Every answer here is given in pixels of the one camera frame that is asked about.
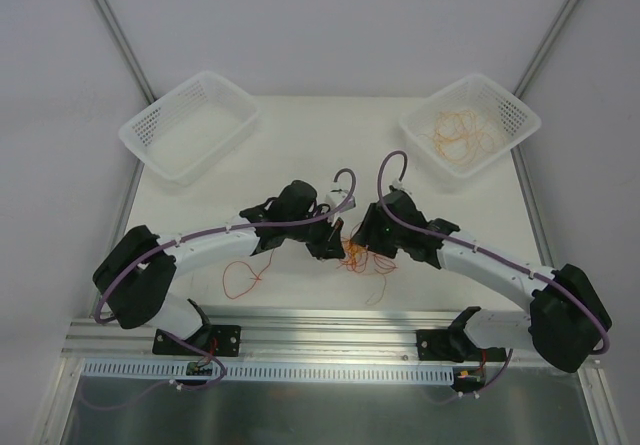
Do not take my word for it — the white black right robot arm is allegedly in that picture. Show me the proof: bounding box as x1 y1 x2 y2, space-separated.
352 189 612 373

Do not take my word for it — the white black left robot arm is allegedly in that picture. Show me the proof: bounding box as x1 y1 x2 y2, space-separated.
92 180 355 354

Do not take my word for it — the white plastic basket right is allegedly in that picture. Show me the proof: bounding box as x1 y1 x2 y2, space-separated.
398 74 542 191

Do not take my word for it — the white plastic basket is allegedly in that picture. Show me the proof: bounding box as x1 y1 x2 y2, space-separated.
398 74 542 191
118 71 261 186

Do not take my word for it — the white plastic basket left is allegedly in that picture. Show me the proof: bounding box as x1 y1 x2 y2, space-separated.
118 71 261 186

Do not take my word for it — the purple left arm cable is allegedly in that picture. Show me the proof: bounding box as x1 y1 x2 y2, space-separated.
93 168 359 391

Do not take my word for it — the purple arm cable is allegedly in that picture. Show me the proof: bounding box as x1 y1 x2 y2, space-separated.
93 168 359 391
375 150 614 399

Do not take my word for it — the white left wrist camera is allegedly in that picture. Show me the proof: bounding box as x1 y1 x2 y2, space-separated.
324 182 356 225

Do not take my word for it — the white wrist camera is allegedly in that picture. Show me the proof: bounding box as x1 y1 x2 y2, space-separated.
324 182 356 225
389 178 410 194

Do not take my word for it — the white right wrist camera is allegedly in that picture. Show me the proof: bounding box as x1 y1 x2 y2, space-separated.
389 178 410 194

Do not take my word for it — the aluminium table frame rail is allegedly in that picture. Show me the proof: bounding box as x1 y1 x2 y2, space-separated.
62 306 456 365

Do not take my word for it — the white slotted cable duct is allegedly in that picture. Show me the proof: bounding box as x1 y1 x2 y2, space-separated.
82 359 454 386

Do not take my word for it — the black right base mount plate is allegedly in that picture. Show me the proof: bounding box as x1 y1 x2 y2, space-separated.
415 329 507 363

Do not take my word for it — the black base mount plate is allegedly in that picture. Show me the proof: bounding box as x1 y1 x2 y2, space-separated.
415 329 507 363
152 324 242 357

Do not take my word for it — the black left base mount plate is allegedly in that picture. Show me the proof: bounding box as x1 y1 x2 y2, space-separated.
152 324 242 357

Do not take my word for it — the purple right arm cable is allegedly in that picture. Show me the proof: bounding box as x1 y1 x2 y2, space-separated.
375 150 614 399

